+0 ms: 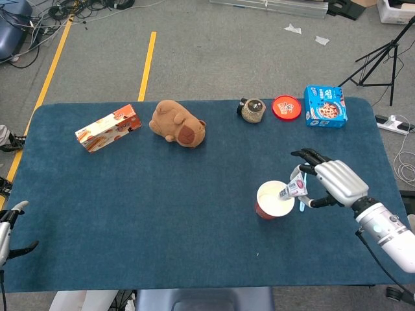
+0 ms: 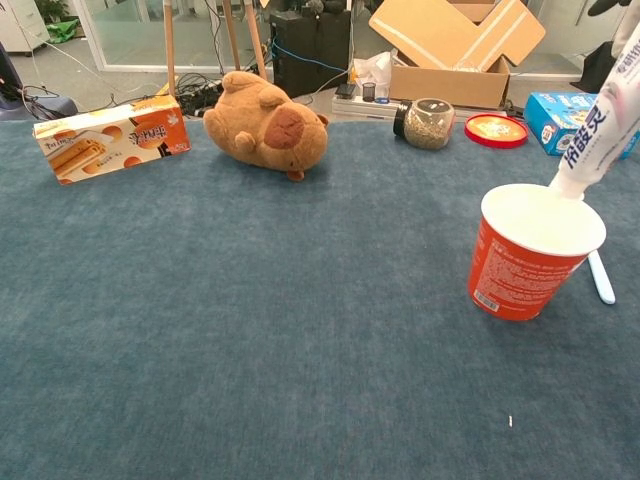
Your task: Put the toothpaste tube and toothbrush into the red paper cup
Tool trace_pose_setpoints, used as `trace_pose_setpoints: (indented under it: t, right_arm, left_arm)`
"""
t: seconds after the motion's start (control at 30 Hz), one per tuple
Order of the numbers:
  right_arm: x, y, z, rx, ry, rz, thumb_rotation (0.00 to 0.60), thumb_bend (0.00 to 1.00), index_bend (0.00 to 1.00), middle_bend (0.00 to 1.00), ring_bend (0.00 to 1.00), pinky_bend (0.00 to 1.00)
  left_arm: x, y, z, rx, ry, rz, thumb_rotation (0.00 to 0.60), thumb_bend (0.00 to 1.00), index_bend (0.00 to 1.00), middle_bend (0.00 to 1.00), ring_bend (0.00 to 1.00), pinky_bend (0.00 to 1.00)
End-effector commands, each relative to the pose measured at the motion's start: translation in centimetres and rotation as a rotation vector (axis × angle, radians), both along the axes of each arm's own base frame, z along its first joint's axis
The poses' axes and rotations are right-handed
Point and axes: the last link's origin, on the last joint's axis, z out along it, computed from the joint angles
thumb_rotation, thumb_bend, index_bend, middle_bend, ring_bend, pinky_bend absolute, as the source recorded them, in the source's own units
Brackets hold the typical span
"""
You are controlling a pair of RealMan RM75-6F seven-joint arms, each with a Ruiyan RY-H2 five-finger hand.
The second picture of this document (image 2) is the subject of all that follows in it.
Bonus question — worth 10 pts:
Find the orange white biscuit box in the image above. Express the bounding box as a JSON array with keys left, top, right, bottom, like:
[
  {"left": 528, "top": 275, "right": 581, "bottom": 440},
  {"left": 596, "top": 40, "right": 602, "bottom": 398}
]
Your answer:
[{"left": 32, "top": 95, "right": 192, "bottom": 186}]

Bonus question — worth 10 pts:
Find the glass jar black lid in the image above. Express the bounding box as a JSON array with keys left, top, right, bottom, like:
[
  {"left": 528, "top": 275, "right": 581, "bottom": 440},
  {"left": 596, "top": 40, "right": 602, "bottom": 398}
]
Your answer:
[{"left": 393, "top": 98, "right": 457, "bottom": 150}]

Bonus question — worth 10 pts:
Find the wooden tripod stand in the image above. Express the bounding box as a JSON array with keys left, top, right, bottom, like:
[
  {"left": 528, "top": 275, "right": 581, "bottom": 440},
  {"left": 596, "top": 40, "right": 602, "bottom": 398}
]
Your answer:
[{"left": 163, "top": 0, "right": 269, "bottom": 96}]

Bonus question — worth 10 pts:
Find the green bag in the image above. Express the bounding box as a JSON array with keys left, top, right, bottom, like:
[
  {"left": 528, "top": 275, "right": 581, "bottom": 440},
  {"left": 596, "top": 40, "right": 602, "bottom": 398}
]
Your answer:
[{"left": 47, "top": 17, "right": 81, "bottom": 44}]

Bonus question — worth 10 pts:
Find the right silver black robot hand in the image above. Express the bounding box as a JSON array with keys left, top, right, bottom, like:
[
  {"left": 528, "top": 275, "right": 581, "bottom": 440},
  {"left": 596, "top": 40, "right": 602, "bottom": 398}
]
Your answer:
[{"left": 587, "top": 0, "right": 640, "bottom": 64}]

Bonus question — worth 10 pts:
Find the white printed toothpaste tube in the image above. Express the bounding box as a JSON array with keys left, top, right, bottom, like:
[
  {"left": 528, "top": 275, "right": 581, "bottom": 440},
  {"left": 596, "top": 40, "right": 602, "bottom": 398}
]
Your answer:
[{"left": 547, "top": 39, "right": 640, "bottom": 201}]

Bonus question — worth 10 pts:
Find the red round plastic lid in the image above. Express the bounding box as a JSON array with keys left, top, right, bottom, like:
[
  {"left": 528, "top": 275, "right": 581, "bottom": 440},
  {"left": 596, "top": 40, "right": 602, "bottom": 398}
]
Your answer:
[{"left": 463, "top": 112, "right": 529, "bottom": 150}]

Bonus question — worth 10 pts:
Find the black cloth bag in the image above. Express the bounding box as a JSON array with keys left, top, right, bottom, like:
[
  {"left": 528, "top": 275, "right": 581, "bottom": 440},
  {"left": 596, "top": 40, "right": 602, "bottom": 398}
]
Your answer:
[{"left": 582, "top": 40, "right": 621, "bottom": 95}]

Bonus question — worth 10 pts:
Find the black cable bundle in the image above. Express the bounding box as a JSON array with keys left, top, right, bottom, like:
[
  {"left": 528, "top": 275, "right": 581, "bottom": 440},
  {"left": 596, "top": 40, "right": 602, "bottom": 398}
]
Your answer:
[{"left": 177, "top": 72, "right": 225, "bottom": 117}]

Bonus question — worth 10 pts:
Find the brown capybara plush toy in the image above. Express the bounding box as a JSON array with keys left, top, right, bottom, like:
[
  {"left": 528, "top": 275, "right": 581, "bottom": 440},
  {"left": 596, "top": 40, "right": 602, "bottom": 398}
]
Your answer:
[{"left": 202, "top": 70, "right": 331, "bottom": 183}]

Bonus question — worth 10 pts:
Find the red paper cup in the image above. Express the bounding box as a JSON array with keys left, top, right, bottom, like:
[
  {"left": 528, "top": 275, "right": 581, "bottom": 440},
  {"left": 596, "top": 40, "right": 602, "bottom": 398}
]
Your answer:
[{"left": 467, "top": 183, "right": 608, "bottom": 321}]

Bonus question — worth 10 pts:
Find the brown cardboard box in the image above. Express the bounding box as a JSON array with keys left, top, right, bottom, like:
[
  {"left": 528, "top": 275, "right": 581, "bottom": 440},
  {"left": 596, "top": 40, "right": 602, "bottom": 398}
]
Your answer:
[{"left": 368, "top": 0, "right": 547, "bottom": 110}]

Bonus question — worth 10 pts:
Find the white plastic bag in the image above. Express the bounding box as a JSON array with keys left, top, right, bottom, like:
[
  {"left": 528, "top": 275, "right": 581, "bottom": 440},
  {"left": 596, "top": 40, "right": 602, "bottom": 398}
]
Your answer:
[{"left": 349, "top": 51, "right": 394, "bottom": 99}]

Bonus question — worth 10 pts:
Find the white cabinet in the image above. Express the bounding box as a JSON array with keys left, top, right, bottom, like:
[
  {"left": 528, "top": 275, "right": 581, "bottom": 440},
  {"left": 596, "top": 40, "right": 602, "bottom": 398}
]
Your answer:
[{"left": 0, "top": 0, "right": 51, "bottom": 54}]

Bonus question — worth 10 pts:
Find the blue table mat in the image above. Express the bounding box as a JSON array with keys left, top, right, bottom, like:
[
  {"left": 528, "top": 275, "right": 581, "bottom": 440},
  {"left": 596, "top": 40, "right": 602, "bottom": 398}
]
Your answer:
[{"left": 0, "top": 117, "right": 640, "bottom": 480}]

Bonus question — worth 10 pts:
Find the light blue toothbrush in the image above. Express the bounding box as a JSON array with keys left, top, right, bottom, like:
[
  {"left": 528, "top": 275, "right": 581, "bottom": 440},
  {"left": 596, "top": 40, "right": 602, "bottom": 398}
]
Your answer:
[{"left": 587, "top": 249, "right": 616, "bottom": 305}]

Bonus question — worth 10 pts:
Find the black computer tower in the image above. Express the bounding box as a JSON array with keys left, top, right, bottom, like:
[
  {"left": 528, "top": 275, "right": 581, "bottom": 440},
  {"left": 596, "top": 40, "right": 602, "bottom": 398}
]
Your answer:
[{"left": 269, "top": 9, "right": 352, "bottom": 99}]

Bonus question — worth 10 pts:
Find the blue network cable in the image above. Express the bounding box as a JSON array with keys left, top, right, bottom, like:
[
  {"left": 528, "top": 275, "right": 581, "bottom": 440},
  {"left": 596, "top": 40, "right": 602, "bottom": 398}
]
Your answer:
[{"left": 272, "top": 39, "right": 351, "bottom": 76}]

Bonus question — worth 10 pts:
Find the blue cookie box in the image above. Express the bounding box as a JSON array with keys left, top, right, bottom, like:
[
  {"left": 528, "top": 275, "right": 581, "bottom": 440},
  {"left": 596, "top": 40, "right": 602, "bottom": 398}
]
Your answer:
[{"left": 523, "top": 91, "right": 640, "bottom": 160}]

